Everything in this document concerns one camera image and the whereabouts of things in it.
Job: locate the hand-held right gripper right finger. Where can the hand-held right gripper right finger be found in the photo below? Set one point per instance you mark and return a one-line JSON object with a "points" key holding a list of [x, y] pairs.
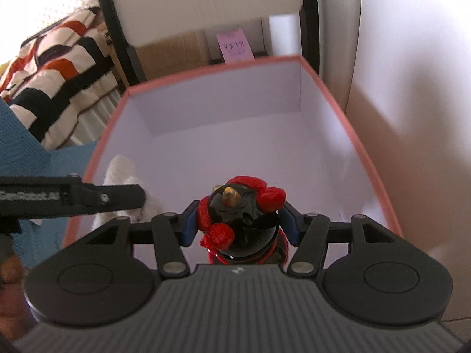
{"points": [[290, 228]]}

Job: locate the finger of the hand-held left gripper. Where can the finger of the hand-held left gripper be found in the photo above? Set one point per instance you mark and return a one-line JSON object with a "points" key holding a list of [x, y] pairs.
{"points": [[117, 196]]}

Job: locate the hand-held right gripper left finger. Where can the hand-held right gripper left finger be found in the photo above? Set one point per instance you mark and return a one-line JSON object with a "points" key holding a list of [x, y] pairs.
{"points": [[188, 224]]}

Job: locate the white plush toy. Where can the white plush toy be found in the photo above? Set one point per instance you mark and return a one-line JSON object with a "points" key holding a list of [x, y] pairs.
{"points": [[121, 171]]}

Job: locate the red and black figurine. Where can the red and black figurine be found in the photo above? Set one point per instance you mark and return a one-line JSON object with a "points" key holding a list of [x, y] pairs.
{"points": [[235, 209]]}

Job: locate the pink cardboard box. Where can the pink cardboard box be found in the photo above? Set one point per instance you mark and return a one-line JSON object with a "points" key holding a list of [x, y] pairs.
{"points": [[228, 125]]}

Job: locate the person's left hand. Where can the person's left hand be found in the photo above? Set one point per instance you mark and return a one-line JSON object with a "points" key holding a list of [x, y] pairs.
{"points": [[11, 270]]}

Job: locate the blue textured blanket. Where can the blue textured blanket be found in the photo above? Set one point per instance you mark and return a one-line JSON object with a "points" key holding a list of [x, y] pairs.
{"points": [[22, 154]]}

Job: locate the striped bed with pillow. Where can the striped bed with pillow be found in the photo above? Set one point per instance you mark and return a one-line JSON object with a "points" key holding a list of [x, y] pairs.
{"points": [[55, 81]]}

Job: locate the pink paper bag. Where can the pink paper bag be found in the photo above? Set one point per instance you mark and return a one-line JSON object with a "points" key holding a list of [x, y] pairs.
{"points": [[235, 44]]}

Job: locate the white glossy panel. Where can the white glossy panel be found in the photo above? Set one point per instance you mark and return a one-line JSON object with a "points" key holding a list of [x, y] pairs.
{"points": [[338, 25]]}

